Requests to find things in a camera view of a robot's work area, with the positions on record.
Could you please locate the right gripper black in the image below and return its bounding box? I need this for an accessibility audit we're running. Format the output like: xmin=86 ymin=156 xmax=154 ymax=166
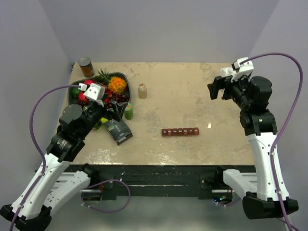
xmin=208 ymin=71 xmax=252 ymax=110

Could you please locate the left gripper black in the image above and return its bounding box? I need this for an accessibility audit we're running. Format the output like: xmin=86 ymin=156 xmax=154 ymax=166
xmin=79 ymin=93 xmax=128 ymax=138

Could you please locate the green capped pill bottle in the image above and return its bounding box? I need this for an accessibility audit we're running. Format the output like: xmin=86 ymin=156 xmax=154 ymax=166
xmin=124 ymin=103 xmax=134 ymax=120

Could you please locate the red weekly pill organizer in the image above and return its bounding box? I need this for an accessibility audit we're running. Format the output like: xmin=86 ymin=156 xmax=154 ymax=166
xmin=161 ymin=127 xmax=200 ymax=137

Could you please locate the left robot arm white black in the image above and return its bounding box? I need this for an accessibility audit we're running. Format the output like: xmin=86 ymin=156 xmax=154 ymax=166
xmin=0 ymin=101 xmax=127 ymax=231

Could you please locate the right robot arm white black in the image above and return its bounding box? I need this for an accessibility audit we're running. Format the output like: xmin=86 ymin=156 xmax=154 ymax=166
xmin=207 ymin=76 xmax=299 ymax=219

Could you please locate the dark grape bunch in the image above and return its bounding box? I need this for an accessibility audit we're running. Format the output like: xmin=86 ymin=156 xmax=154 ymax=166
xmin=77 ymin=93 xmax=129 ymax=108

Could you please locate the white paper cup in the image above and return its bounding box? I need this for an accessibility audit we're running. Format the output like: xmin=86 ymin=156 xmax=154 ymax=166
xmin=220 ymin=67 xmax=235 ymax=77

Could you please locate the strawberries pile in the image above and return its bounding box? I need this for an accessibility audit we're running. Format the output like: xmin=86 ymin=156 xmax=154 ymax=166
xmin=102 ymin=84 xmax=113 ymax=103

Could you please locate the grey fruit tray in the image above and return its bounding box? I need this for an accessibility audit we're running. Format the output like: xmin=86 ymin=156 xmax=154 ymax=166
xmin=67 ymin=70 xmax=131 ymax=104

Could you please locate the orange spiky fruit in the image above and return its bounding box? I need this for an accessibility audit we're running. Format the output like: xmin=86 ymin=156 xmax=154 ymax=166
xmin=107 ymin=77 xmax=128 ymax=94

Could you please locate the black product box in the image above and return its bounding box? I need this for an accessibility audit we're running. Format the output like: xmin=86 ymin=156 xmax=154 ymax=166
xmin=103 ymin=120 xmax=133 ymax=145

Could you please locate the green glass bottle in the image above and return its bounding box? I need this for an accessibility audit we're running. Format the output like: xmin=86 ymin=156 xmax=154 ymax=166
xmin=93 ymin=117 xmax=108 ymax=130

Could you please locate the small amber pill bottle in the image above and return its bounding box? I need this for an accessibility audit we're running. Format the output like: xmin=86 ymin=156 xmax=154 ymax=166
xmin=138 ymin=83 xmax=147 ymax=99

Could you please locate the lower red apple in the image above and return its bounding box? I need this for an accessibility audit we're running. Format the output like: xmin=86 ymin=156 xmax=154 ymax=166
xmin=78 ymin=92 xmax=88 ymax=103

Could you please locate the red apple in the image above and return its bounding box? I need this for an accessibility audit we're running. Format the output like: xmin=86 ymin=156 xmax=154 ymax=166
xmin=84 ymin=79 xmax=95 ymax=85
xmin=78 ymin=92 xmax=88 ymax=103

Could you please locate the upper red apple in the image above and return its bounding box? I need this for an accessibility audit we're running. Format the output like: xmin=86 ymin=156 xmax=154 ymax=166
xmin=84 ymin=79 xmax=95 ymax=85

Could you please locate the green lime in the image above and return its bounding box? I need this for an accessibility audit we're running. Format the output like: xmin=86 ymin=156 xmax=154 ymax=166
xmin=71 ymin=88 xmax=80 ymax=98

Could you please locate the tin can with label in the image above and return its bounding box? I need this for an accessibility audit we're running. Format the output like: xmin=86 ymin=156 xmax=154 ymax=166
xmin=78 ymin=57 xmax=95 ymax=77

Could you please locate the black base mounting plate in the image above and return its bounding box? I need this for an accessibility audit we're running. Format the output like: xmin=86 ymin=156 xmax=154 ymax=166
xmin=84 ymin=165 xmax=244 ymax=200

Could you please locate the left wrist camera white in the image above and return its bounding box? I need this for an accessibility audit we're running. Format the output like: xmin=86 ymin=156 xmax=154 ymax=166
xmin=78 ymin=83 xmax=105 ymax=102

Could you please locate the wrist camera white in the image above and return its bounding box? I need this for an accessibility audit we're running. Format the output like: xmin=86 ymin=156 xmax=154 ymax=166
xmin=78 ymin=83 xmax=105 ymax=102
xmin=231 ymin=57 xmax=254 ymax=82

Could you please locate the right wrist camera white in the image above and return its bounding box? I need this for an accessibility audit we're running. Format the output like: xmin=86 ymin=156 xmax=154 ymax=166
xmin=231 ymin=57 xmax=254 ymax=82

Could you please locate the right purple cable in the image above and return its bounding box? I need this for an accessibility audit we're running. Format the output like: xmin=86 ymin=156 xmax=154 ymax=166
xmin=239 ymin=52 xmax=308 ymax=231

